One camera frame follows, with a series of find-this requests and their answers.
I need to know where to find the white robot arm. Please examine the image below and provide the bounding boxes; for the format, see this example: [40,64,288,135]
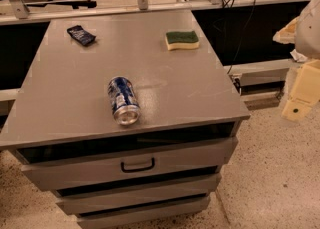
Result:
[273,0,320,121]

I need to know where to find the green and yellow sponge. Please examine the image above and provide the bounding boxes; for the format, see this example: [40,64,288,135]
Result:
[165,31,200,51]

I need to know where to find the top grey drawer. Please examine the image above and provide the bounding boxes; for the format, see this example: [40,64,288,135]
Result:
[22,137,238,191]

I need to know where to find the grey drawer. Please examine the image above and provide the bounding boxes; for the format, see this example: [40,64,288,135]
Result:
[22,137,238,191]
[77,195,210,229]
[57,173,221,215]

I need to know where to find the bottom grey drawer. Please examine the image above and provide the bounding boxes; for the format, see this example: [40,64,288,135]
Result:
[77,195,210,229]

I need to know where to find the middle grey drawer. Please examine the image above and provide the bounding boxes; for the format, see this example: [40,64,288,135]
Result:
[57,173,221,215]

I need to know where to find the grey drawer cabinet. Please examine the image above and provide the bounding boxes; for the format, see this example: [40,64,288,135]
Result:
[0,11,249,229]

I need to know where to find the blue soda can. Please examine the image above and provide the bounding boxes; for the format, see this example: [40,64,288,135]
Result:
[108,77,140,126]

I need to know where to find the dark blue snack bag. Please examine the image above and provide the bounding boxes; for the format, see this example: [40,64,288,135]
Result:
[67,25,96,46]

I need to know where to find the black hanging cable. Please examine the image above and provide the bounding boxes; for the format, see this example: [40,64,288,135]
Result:
[226,0,258,76]

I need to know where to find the black drawer handle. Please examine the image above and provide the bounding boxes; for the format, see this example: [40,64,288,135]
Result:
[120,158,155,173]

